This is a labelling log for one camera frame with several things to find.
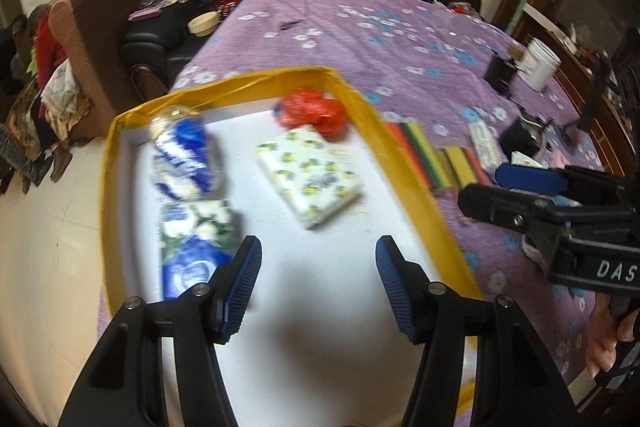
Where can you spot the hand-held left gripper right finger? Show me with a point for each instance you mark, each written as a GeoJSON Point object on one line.
{"type": "Point", "coordinates": [395, 287]}

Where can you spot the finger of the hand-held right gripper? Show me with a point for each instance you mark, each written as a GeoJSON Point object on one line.
{"type": "Point", "coordinates": [530, 176]}
{"type": "Point", "coordinates": [500, 206]}

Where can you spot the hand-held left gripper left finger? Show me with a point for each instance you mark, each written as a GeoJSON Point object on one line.
{"type": "Point", "coordinates": [240, 287]}

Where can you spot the pink rose tissue pack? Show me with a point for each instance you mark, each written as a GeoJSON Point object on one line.
{"type": "Point", "coordinates": [532, 252]}

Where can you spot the white tissue pack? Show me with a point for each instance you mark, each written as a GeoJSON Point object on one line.
{"type": "Point", "coordinates": [484, 142]}

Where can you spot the green blue tissue pack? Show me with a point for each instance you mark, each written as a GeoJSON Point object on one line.
{"type": "Point", "coordinates": [195, 237]}

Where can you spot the yellow cardboard box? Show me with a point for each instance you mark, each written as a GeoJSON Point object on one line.
{"type": "Point", "coordinates": [320, 267]}

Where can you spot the lemon print tissue pack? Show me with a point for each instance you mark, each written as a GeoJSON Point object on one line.
{"type": "Point", "coordinates": [310, 177]}

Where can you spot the person's right hand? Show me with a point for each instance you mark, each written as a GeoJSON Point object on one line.
{"type": "Point", "coordinates": [600, 342]}

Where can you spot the black cylindrical motor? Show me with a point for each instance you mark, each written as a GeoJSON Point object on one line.
{"type": "Point", "coordinates": [520, 134]}

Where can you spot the multicolour sponge pack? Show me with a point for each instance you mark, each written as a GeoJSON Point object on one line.
{"type": "Point", "coordinates": [420, 152]}
{"type": "Point", "coordinates": [465, 164]}

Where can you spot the white plastic jar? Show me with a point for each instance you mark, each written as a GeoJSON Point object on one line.
{"type": "Point", "coordinates": [540, 64]}

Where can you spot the wooden sideboard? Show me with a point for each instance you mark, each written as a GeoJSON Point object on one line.
{"type": "Point", "coordinates": [565, 42]}

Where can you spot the crumpled plastic bag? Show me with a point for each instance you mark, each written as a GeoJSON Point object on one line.
{"type": "Point", "coordinates": [185, 152]}

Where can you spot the red plastic bag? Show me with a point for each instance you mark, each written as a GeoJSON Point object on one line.
{"type": "Point", "coordinates": [310, 107]}

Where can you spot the purple floral tablecloth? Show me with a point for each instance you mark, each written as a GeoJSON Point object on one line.
{"type": "Point", "coordinates": [350, 37]}

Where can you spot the patterned cloth pile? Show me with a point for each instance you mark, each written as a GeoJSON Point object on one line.
{"type": "Point", "coordinates": [62, 97]}

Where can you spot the red round basket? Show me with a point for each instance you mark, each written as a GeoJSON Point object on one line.
{"type": "Point", "coordinates": [230, 3]}

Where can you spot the pink flat case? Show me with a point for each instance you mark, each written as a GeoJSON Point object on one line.
{"type": "Point", "coordinates": [145, 14]}

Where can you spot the brown armchair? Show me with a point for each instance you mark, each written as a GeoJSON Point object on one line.
{"type": "Point", "coordinates": [95, 32]}

